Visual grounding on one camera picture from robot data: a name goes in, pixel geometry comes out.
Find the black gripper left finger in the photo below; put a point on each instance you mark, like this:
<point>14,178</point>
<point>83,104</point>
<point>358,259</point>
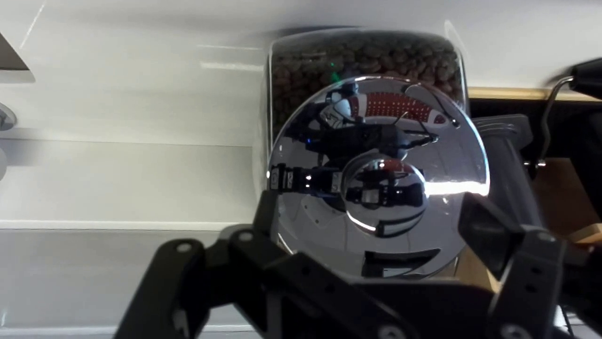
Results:
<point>283,296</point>

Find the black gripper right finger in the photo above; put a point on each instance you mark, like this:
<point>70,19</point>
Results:
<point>539,274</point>

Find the silver round lid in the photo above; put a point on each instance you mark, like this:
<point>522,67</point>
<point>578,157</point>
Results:
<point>371,174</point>

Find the glass container of coffee beans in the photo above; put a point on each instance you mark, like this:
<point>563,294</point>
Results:
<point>300,65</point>

